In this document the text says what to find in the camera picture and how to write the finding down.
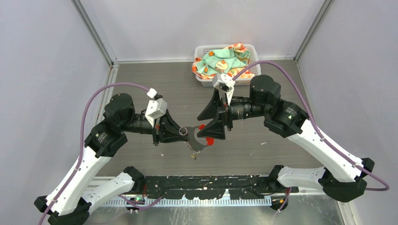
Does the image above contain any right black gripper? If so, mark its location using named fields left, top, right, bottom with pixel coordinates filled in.
left=197, top=86, right=268, bottom=139

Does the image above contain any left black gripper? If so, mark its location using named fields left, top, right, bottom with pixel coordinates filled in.
left=121, top=108, right=190, bottom=146

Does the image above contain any silver split keyring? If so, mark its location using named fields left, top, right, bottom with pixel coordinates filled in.
left=179, top=127, right=188, bottom=136

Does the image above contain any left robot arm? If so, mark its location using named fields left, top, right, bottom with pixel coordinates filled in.
left=34, top=93, right=189, bottom=225

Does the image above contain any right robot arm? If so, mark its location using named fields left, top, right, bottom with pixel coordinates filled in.
left=197, top=75, right=375, bottom=203

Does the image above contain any colourful patterned cloth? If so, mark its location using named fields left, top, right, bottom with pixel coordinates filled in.
left=191, top=43, right=252, bottom=80

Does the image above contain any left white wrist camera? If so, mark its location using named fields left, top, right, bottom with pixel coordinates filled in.
left=145, top=88, right=168, bottom=127

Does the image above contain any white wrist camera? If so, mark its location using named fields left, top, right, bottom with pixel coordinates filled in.
left=145, top=88, right=168, bottom=127
left=212, top=73, right=236, bottom=105

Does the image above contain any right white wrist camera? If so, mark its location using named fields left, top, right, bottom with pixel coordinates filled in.
left=212, top=73, right=236, bottom=105

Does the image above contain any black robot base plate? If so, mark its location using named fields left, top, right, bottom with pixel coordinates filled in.
left=130, top=175, right=288, bottom=200

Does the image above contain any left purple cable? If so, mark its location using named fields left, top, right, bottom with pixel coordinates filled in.
left=37, top=82, right=164, bottom=225

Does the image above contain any purple cable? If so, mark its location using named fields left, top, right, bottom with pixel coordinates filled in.
left=232, top=60, right=390, bottom=212
left=37, top=82, right=164, bottom=225

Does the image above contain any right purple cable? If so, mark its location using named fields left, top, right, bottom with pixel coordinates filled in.
left=232, top=60, right=390, bottom=212

